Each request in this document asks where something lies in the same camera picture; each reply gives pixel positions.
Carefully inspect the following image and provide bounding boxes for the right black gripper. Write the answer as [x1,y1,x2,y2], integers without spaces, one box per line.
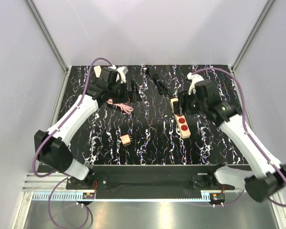
[175,90,207,116]

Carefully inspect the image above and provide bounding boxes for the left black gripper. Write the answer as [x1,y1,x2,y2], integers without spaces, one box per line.
[109,80,143,104]

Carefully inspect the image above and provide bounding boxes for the pink cable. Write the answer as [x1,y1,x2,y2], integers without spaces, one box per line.
[106,99,134,115]

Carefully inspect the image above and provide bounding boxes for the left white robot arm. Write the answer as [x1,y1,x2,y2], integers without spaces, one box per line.
[34,66,141,189]

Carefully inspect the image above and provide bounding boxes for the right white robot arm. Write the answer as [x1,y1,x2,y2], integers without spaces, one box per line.
[173,80,286,202]

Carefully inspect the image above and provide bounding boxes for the pink cube plug adapter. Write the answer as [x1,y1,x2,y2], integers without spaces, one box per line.
[120,135,132,146]

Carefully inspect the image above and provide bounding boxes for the beige red power strip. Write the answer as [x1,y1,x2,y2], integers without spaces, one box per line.
[170,98,191,139]

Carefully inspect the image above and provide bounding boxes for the white pink power strip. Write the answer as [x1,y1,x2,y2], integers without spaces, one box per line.
[93,65,102,78]

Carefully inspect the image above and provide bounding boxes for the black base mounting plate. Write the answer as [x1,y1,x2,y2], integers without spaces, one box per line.
[66,165,223,190]

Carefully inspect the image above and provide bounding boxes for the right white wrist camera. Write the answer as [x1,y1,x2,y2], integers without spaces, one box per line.
[187,73,204,95]

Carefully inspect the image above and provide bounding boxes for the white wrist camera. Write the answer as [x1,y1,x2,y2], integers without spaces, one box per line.
[109,65,128,83]
[187,73,204,95]

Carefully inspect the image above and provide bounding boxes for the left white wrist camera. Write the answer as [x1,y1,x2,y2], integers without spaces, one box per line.
[109,65,128,83]

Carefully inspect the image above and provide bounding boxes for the black bundled cable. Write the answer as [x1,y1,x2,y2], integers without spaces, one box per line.
[143,66,173,98]

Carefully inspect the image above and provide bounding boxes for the grey cable duct rail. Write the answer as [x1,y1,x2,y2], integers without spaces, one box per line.
[32,191,211,203]

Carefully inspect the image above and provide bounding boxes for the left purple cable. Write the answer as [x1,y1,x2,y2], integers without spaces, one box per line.
[32,57,117,229]

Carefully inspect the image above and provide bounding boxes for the purple cable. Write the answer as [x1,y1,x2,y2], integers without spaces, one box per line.
[190,68,286,207]
[32,57,117,229]

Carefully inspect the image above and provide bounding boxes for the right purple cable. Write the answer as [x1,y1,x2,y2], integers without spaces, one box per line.
[190,68,286,207]

